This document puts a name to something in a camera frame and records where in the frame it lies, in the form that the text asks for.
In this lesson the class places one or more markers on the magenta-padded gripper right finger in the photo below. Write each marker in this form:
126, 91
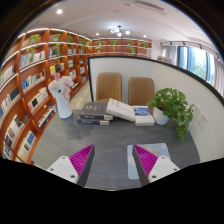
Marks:
161, 166

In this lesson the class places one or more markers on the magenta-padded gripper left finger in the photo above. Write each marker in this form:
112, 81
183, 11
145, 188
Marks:
63, 166

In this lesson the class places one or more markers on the light blue printed mouse pad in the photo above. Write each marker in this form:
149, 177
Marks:
156, 149

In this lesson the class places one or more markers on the thin dark hardcover book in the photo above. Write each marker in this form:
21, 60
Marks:
91, 121

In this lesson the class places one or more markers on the blue and white book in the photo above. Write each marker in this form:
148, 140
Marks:
143, 115

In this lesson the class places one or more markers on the white ceramic vase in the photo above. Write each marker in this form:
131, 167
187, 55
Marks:
64, 108

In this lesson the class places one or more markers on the green plant in white pot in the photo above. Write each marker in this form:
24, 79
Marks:
173, 106

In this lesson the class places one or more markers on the thick dark hardcover book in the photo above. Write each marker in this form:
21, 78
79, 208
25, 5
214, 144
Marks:
95, 108

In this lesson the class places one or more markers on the thick white book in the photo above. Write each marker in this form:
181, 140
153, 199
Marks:
120, 110

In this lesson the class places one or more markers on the tan upholstered chair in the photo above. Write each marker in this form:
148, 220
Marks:
141, 91
109, 86

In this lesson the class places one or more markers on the pink white flower bouquet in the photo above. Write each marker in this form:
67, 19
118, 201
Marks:
61, 86

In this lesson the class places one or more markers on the orange wooden bookshelf unit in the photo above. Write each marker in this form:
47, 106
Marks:
33, 83

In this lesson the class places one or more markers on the dark-framed window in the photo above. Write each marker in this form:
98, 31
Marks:
196, 61

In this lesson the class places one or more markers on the ceiling light cluster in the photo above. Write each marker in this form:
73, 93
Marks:
119, 30

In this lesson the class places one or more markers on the white wall socket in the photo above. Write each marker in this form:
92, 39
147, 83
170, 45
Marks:
196, 111
202, 120

